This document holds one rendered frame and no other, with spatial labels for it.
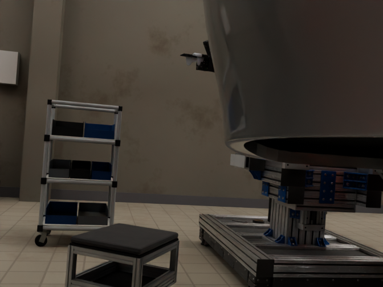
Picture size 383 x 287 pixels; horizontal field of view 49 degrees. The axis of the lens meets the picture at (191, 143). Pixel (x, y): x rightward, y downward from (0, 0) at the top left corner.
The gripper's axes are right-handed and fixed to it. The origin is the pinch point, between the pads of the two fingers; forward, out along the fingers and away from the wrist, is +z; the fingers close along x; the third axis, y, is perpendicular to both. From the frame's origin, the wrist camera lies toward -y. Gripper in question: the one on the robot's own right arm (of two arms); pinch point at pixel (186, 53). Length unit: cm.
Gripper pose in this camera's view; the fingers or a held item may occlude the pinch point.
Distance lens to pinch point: 220.8
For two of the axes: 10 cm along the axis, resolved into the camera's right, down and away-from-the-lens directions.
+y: -1.3, 9.8, 1.2
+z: -8.9, -0.7, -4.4
